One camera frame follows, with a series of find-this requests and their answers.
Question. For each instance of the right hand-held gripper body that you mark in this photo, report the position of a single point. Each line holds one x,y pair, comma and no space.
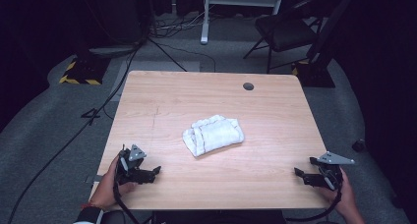
327,173

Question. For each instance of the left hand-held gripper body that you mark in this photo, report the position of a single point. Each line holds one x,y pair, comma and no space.
131,171

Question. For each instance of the white towel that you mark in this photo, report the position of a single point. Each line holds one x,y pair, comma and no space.
214,135

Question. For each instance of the person's right hand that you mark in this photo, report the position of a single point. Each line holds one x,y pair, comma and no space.
342,197

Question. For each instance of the person's left hand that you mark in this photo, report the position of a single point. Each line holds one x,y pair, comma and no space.
106,193

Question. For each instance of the grey tape piece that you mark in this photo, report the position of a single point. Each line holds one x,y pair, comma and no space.
95,179

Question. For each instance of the small black round object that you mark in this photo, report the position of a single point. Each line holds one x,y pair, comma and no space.
358,145

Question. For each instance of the dark round table grommet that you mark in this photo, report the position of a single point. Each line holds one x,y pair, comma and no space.
248,86

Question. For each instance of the black slanted stand with base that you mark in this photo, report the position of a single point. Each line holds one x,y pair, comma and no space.
319,63

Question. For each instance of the striped-edged black stand base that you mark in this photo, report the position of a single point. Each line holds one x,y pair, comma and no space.
84,70

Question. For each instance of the black folding chair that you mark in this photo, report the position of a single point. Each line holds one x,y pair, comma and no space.
285,32

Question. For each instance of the white metal desk frame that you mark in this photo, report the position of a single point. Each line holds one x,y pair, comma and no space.
205,17

